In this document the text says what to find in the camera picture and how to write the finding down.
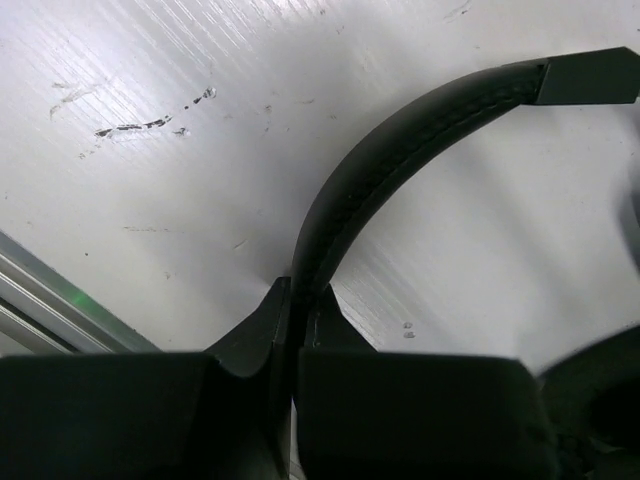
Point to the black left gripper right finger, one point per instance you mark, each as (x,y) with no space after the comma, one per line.
(365,414)

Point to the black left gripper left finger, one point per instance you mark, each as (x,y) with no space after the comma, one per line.
(221,413)

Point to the black headset with microphone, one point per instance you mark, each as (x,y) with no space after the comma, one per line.
(591,398)

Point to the aluminium front rail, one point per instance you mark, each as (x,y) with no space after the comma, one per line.
(49,313)

